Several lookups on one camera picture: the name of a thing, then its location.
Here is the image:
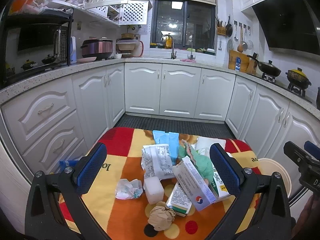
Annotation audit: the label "white tissue paper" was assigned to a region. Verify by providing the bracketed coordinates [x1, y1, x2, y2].
[194, 136, 226, 156]

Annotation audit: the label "person's right hand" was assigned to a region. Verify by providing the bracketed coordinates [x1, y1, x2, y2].
[298, 194, 320, 230]

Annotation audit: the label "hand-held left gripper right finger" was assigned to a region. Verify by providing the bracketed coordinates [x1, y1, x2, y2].
[209, 143, 292, 240]

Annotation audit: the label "green and white carton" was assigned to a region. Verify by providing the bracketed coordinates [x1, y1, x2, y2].
[166, 182, 193, 217]

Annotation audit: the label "black range hood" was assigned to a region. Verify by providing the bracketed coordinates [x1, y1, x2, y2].
[251, 0, 320, 56]

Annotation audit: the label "yellow lidded pot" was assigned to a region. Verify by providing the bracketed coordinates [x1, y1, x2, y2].
[285, 68, 312, 88]

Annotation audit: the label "dish rack with bowls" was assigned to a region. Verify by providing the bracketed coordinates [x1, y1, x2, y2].
[115, 32, 144, 58]

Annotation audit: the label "white base cabinets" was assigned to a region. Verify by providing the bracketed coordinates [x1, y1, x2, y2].
[0, 62, 320, 207]

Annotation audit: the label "wooden chopstick holder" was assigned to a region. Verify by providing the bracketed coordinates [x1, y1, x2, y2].
[215, 17, 227, 36]

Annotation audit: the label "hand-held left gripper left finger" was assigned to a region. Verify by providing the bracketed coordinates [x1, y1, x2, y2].
[24, 142, 110, 240]

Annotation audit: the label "small metal tap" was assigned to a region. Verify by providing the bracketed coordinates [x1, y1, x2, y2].
[188, 41, 197, 61]

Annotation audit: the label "crumpled clear plastic wrapper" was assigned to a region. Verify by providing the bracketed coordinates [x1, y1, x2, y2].
[115, 178, 144, 200]

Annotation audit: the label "wooden knife block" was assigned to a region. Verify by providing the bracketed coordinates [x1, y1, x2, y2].
[246, 52, 259, 76]

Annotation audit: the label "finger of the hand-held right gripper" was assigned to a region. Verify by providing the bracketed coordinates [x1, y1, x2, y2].
[283, 141, 313, 172]
[304, 140, 320, 161]

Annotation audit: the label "blue plastic item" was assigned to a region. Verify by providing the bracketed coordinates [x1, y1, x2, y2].
[59, 160, 78, 173]

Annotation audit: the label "blue plastic packet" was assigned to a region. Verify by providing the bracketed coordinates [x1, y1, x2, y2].
[152, 130, 180, 166]

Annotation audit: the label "wooden spoon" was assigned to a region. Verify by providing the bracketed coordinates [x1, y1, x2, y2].
[237, 26, 244, 53]

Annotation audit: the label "beige round bin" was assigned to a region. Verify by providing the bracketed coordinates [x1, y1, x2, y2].
[257, 157, 292, 198]

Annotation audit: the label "black microwave oven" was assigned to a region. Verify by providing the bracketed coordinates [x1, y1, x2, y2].
[0, 6, 75, 87]
[4, 24, 68, 71]

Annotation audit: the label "plastic bags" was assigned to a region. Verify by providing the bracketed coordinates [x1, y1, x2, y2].
[9, 0, 48, 15]

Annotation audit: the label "brown crumpled paper ball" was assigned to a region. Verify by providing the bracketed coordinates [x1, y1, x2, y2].
[147, 201, 177, 232]

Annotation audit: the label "black wok with lid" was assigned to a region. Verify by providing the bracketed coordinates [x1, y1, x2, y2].
[247, 54, 282, 77]

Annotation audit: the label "metal kitchen faucet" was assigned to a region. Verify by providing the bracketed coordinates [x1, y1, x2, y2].
[161, 34, 178, 60]

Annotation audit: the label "black hanging pan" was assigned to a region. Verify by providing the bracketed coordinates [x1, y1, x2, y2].
[225, 16, 234, 38]

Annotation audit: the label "white printed packet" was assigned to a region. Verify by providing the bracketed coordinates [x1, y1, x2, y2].
[141, 144, 176, 181]

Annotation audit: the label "white foam block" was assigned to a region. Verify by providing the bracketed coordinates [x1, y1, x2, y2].
[143, 176, 165, 205]

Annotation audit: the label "white green-print package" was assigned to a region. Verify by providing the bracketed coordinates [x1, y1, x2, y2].
[212, 165, 231, 203]

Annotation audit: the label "colourful printed blanket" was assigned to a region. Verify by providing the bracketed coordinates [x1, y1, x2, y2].
[58, 127, 262, 240]

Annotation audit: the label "pink rice cooker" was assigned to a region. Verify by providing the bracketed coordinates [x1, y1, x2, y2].
[80, 38, 114, 61]

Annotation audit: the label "dark kitchen window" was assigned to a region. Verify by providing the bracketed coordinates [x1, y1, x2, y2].
[151, 0, 217, 53]

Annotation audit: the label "white carton red-blue emblem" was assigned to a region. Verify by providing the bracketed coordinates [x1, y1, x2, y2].
[172, 155, 217, 212]

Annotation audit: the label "gas stove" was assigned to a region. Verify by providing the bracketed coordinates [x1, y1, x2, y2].
[261, 72, 313, 98]

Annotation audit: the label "dark ribbed floor mat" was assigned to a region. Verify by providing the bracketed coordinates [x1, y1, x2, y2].
[112, 112, 236, 140]

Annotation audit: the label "wooden cutting board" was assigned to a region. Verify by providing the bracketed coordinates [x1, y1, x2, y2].
[228, 50, 251, 71]

